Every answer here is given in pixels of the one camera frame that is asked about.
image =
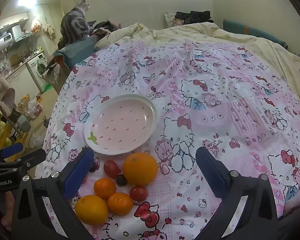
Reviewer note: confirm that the teal padded bed rail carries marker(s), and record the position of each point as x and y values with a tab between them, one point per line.
77	48
252	33

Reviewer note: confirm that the yellow furniture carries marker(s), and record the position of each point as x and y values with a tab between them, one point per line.
0	132

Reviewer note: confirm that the red cherry tomato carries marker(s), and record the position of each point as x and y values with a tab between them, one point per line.
111	168
138	193

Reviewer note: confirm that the hanging orange plastic bag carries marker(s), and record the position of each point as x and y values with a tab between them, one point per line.
36	26

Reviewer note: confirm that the white red plastic bag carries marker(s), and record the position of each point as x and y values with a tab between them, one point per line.
35	108

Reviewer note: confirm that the pink fluffy garment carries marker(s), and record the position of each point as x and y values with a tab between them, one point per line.
1	92

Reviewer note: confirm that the thin hoop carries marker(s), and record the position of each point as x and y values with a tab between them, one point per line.
31	135

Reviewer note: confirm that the white wall cabinets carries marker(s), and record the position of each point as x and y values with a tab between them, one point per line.
12	20

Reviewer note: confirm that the pink strawberry print plate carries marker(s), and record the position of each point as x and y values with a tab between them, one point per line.
120	125

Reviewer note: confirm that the white base cabinet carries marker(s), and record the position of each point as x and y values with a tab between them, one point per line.
20	82

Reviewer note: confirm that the green basin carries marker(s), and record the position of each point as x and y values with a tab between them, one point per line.
48	87

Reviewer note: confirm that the pile of dark clothes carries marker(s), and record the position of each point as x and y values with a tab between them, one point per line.
193	16

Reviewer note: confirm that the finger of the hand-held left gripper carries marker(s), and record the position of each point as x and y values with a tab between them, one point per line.
32	156
11	149

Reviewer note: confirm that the patterned draped cloth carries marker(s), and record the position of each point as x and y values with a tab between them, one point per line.
52	73

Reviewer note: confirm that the silver range hood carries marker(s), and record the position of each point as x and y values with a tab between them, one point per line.
16	32

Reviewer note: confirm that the medium orange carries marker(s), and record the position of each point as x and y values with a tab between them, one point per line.
91	209

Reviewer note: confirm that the white washing machine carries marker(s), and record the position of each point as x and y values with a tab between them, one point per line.
38	67

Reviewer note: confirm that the dark purple grape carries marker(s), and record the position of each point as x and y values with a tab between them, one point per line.
121	180
92	167

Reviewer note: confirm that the grey box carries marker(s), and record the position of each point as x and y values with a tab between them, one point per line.
23	123

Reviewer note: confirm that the printed pillow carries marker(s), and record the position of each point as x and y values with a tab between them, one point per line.
170	18

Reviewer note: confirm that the dark clothing heap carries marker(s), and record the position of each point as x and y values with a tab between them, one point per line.
105	26

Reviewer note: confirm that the small tangerine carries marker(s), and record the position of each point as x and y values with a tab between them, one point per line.
85	179
104	188
120	203

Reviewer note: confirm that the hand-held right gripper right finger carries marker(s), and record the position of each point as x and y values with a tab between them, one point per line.
212	176

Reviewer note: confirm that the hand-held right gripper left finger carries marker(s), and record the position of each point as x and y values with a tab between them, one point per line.
77	176

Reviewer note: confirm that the pink cartoon cat printed blanket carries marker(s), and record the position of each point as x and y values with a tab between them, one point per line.
215	92

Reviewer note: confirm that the large orange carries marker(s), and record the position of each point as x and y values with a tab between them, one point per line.
140	168

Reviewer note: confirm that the hanging beige cloth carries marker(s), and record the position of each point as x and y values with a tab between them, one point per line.
49	31

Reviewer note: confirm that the white water heater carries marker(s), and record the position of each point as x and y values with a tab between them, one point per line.
2	43

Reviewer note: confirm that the grey tabby cat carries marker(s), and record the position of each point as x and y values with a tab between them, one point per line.
73	25

